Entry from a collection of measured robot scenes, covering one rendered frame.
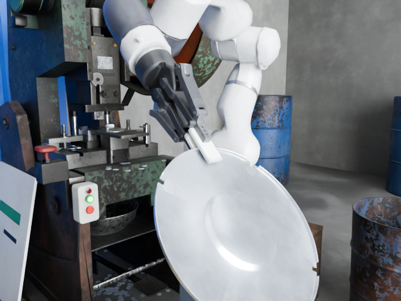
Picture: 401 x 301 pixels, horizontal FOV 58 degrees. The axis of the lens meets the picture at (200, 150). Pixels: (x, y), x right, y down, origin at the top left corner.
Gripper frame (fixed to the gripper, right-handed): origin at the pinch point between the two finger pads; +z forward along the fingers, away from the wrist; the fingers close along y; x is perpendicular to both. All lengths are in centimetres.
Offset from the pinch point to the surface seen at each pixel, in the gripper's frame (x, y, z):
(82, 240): 14, -88, -23
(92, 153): 26, -78, -54
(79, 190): 11, -69, -34
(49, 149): 5, -66, -50
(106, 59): 37, -56, -87
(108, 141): 32, -73, -56
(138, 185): 42, -82, -38
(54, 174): 6, -72, -44
